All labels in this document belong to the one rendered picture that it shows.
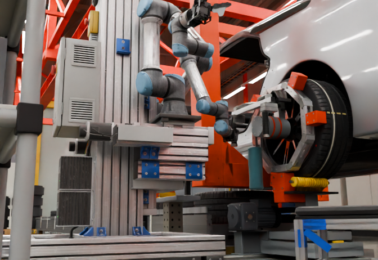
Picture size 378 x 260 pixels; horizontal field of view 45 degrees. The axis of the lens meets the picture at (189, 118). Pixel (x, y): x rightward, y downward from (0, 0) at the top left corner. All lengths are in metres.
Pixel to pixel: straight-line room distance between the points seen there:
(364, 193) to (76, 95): 6.42
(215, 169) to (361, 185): 5.36
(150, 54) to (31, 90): 1.68
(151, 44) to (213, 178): 1.10
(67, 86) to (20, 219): 1.74
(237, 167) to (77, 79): 1.33
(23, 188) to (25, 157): 0.04
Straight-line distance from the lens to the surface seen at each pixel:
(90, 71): 2.42
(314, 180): 2.79
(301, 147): 2.66
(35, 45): 0.73
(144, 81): 2.27
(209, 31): 3.32
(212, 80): 3.20
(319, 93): 2.75
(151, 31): 2.40
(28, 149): 0.69
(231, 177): 3.13
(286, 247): 2.82
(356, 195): 8.31
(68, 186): 2.40
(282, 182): 2.78
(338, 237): 2.81
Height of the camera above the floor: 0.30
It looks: 13 degrees up
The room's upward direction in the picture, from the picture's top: 1 degrees counter-clockwise
